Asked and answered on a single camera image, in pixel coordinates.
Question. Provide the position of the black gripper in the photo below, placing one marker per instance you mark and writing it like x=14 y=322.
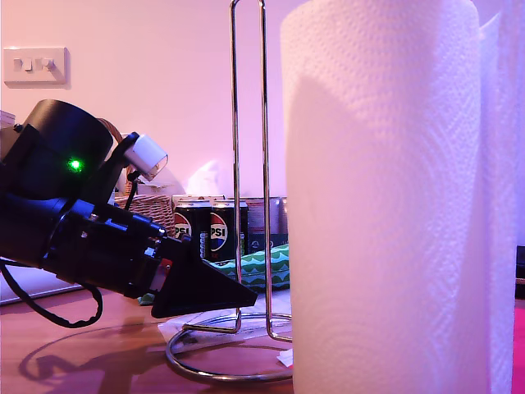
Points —
x=106 y=250

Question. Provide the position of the metallic paper towel stand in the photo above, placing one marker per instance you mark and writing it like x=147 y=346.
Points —
x=234 y=123

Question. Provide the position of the white paper towel roll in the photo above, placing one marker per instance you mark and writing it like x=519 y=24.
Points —
x=381 y=205

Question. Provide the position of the clear plastic mailing bag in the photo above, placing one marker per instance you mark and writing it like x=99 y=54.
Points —
x=205 y=333

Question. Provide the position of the dark box with pin icon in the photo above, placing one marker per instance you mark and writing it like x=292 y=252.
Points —
x=256 y=242

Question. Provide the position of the green wave pattern pouch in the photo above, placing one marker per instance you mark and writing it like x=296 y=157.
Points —
x=270 y=267

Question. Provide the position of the pale printed carton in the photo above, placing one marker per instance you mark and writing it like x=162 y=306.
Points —
x=182 y=198

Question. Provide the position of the beige cardboard box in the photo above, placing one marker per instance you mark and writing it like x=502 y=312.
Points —
x=158 y=189

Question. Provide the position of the white crumpled tissue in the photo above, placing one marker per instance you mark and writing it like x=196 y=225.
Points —
x=209 y=178

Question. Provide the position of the white Lancome cosmetic case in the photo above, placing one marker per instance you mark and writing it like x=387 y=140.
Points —
x=49 y=287

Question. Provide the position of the dark quilted zip case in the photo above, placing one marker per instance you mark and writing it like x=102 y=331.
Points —
x=520 y=262

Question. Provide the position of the pink padded envelope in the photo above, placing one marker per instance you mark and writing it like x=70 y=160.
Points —
x=520 y=349

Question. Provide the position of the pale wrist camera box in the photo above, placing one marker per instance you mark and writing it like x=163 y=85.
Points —
x=145 y=154

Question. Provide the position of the white wall switch plate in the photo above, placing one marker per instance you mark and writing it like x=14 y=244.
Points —
x=37 y=67

